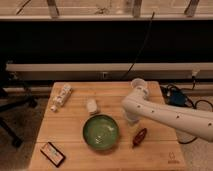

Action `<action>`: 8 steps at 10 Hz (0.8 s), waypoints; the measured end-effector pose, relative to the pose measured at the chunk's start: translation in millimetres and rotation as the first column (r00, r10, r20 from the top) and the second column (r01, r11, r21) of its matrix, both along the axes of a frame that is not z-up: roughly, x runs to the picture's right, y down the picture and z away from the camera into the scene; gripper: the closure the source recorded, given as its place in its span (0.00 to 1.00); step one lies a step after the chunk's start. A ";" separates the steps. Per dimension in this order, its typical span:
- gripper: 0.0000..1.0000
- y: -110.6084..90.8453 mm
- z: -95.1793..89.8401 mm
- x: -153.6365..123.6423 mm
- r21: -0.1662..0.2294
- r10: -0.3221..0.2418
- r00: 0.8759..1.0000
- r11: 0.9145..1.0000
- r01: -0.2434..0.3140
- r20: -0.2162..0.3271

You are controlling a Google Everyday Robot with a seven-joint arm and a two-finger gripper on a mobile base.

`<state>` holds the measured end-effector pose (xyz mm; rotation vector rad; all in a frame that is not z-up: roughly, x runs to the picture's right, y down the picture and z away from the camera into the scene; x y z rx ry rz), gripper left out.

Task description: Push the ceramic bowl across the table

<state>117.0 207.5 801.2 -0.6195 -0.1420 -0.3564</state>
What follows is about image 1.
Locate white tube with label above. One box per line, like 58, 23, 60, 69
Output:
51, 84, 72, 112

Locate black orange flat box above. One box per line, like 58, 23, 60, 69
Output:
40, 142, 65, 168

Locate blue power box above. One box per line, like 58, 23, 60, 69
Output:
169, 91, 186, 107

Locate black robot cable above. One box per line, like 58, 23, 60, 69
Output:
161, 83, 213, 145

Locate black hanging cable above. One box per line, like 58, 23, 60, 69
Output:
120, 11, 156, 81

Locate white baseboard heater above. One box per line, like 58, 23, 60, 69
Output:
6, 62, 213, 80

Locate brown red oblong object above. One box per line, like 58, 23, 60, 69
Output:
132, 128, 147, 147

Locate green ceramic bowl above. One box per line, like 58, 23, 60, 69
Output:
82, 114, 119, 151

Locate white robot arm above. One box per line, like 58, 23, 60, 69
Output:
122, 86, 213, 142

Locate black office chair base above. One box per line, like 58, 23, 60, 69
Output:
0, 59, 38, 148

